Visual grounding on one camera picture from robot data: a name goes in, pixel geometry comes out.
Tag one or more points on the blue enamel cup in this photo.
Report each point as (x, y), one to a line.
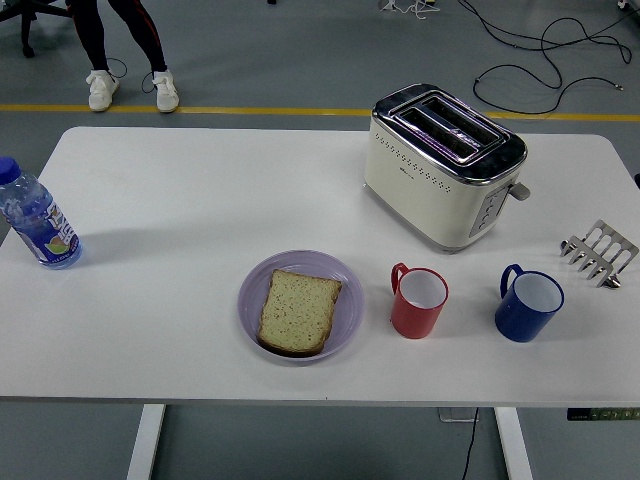
(520, 320)

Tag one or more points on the slice of toast bread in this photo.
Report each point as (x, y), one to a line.
(297, 315)

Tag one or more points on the red enamel cup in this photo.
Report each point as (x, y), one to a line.
(415, 320)

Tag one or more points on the purple round plate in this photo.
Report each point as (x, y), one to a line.
(250, 305)

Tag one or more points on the cream and chrome toaster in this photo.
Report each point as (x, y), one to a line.
(425, 200)

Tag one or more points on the grey box under table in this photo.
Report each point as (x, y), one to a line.
(455, 415)

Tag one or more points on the white table leg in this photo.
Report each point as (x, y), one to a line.
(515, 445)
(145, 445)

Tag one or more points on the clear water bottle blue cap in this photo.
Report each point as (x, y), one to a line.
(40, 225)

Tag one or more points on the silver metal toast rack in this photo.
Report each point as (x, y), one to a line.
(605, 250)

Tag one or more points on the person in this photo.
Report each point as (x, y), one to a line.
(95, 35)

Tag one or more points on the black table control panel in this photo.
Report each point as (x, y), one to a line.
(600, 414)

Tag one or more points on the black office chair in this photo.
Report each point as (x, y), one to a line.
(27, 15)

